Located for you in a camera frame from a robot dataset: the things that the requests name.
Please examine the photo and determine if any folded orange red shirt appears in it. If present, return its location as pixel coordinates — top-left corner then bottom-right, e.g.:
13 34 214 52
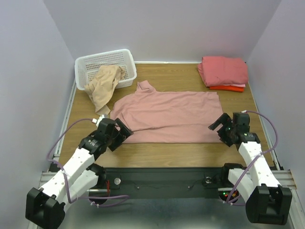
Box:
209 85 244 93

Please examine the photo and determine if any dusty pink t shirt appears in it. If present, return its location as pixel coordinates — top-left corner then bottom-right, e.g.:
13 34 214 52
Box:
110 81 223 144

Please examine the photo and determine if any beige crumpled t shirt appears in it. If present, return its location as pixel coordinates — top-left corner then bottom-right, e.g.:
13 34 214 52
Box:
84 65 125 115

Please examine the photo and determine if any folded light pink shirt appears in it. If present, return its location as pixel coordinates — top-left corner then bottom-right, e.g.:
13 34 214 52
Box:
230 84 246 88

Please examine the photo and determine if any folded coral pink shirt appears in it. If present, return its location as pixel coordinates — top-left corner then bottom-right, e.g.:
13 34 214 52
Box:
197 56 248 87

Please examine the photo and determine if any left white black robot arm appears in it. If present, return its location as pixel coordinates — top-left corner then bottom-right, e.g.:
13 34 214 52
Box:
25 116 133 229

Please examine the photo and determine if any white plastic laundry basket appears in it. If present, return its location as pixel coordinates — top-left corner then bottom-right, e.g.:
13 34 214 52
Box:
74 49 137 91

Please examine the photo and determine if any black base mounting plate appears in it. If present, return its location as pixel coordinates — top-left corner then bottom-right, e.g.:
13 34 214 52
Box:
88 167 239 200

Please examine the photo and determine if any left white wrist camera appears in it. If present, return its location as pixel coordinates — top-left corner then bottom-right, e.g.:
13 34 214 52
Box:
91 114 108 126

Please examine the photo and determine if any aluminium extrusion frame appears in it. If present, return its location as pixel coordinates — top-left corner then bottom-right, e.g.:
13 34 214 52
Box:
26 81 78 229

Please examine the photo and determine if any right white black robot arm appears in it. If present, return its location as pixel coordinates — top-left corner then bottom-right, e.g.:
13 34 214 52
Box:
209 111 292 225

